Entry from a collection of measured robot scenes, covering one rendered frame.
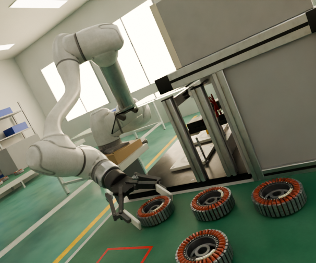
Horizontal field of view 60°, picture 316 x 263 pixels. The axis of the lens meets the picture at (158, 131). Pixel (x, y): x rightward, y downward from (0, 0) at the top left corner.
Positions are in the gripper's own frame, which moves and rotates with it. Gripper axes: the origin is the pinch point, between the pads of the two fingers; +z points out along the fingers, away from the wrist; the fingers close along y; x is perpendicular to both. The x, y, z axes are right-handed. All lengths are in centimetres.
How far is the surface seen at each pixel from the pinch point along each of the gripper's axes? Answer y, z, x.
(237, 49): -23.7, 8.7, 42.9
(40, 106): -224, -737, -318
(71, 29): -314, -609, -95
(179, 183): -14.2, -2.2, -1.6
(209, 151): -34.5, -4.4, -1.6
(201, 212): -1.4, 15.7, 10.2
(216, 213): -3.3, 18.9, 10.7
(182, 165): -23.9, -9.2, -4.3
